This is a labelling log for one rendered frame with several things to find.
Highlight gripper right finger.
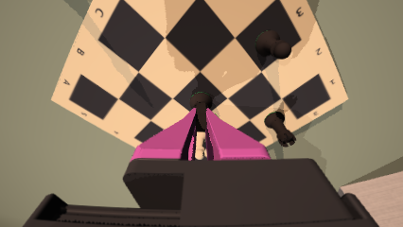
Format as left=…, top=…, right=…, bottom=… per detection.
left=205, top=108, right=271, bottom=160

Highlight cream chess pawn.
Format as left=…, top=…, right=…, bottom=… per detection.
left=195, top=132, right=205, bottom=160

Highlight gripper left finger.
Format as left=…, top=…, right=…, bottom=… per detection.
left=131, top=108, right=197, bottom=160

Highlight tan and black chessboard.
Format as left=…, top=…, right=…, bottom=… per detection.
left=51, top=0, right=348, bottom=148

